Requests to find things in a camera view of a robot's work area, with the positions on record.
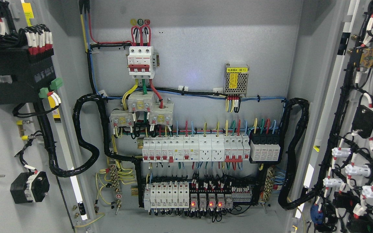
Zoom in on clear current transformer blocks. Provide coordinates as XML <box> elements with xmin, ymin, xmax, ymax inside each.
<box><xmin>109</xmin><ymin>91</ymin><xmax>174</xmax><ymax>129</ymax></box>

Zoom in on white breaker and socket row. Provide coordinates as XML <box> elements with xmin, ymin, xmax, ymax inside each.
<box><xmin>142</xmin><ymin>134</ymin><xmax>250</xmax><ymax>163</ymax></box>

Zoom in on metal mesh power supply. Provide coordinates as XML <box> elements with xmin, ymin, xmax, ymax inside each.
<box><xmin>223</xmin><ymin>62</ymin><xmax>250</xmax><ymax>97</ymax></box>

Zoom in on red white main breaker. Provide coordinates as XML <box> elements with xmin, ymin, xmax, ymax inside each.
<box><xmin>127</xmin><ymin>46</ymin><xmax>157</xmax><ymax>79</ymax></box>

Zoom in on black relay terminal row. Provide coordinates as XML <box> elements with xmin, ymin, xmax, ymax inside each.
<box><xmin>189</xmin><ymin>174</ymin><xmax>254</xmax><ymax>214</ymax></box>

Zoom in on white lower breaker row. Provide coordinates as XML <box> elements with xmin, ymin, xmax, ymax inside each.
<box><xmin>143</xmin><ymin>182</ymin><xmax>190</xmax><ymax>212</ymax></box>

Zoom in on black surge protector block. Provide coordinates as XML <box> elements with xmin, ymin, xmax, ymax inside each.
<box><xmin>249</xmin><ymin>131</ymin><xmax>281</xmax><ymax>165</ymax></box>

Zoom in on black corrugated conduit left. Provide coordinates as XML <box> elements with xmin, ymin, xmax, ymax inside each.
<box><xmin>39</xmin><ymin>94</ymin><xmax>141</xmax><ymax>178</ymax></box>

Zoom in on black corrugated conduit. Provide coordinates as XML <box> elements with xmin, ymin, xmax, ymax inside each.
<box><xmin>39</xmin><ymin>94</ymin><xmax>141</xmax><ymax>178</ymax></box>
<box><xmin>278</xmin><ymin>97</ymin><xmax>310</xmax><ymax>210</ymax></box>

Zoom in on black corrugated conduit right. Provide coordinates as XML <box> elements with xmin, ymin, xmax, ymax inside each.
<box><xmin>278</xmin><ymin>97</ymin><xmax>310</xmax><ymax>210</ymax></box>

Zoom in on black digital power meter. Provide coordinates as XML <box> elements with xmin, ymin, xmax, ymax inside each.
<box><xmin>0</xmin><ymin>47</ymin><xmax>63</xmax><ymax>105</ymax></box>

